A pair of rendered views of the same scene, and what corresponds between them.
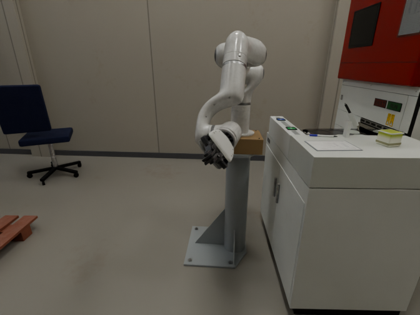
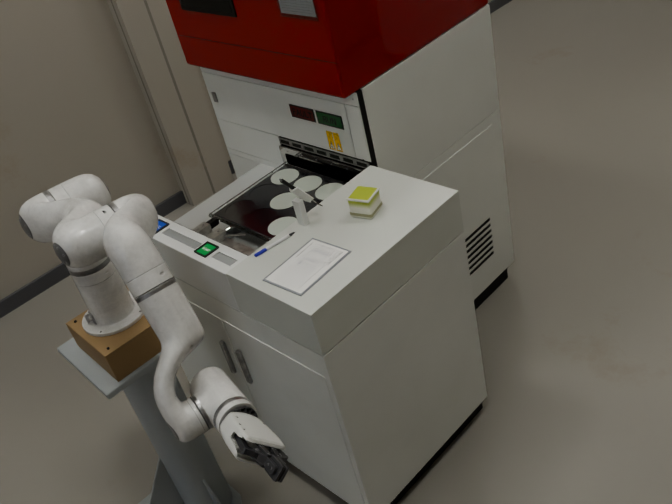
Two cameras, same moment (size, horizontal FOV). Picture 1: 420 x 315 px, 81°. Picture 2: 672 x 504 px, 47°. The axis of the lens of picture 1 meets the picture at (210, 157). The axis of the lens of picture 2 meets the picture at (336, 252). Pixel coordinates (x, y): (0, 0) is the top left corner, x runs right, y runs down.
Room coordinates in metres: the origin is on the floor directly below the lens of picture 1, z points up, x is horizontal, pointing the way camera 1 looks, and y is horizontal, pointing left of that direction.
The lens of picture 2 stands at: (-0.27, 0.43, 2.20)
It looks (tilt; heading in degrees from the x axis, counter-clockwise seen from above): 35 degrees down; 321
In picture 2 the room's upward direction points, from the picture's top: 15 degrees counter-clockwise
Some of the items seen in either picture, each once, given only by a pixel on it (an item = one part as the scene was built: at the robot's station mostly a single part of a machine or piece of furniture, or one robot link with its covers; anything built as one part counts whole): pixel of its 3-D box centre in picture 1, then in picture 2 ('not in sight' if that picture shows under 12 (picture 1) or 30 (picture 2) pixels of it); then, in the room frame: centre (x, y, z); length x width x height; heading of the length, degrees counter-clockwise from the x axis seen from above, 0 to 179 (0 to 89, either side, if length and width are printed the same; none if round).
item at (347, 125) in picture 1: (351, 124); (302, 202); (1.27, -0.74, 1.03); 0.06 x 0.04 x 0.13; 89
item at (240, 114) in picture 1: (240, 119); (103, 289); (1.54, -0.19, 1.01); 0.19 x 0.19 x 0.18
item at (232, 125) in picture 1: (226, 135); (217, 399); (0.83, -0.06, 1.09); 0.13 x 0.09 x 0.08; 166
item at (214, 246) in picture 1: (221, 200); (146, 450); (1.55, -0.08, 0.41); 0.51 x 0.44 x 0.82; 86
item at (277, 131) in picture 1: (284, 134); (189, 256); (1.59, -0.50, 0.89); 0.55 x 0.09 x 0.14; 179
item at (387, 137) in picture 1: (389, 137); (364, 202); (1.13, -0.86, 1.00); 0.07 x 0.07 x 0.07; 14
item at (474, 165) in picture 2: not in sight; (378, 216); (1.69, -1.43, 0.41); 0.82 x 0.70 x 0.82; 179
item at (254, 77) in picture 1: (247, 84); (83, 221); (1.54, -0.23, 1.22); 0.19 x 0.12 x 0.24; 80
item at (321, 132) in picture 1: (344, 136); (284, 200); (1.51, -0.86, 0.90); 0.34 x 0.34 x 0.01; 89
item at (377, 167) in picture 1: (362, 159); (349, 251); (1.13, -0.75, 0.89); 0.62 x 0.35 x 0.14; 89
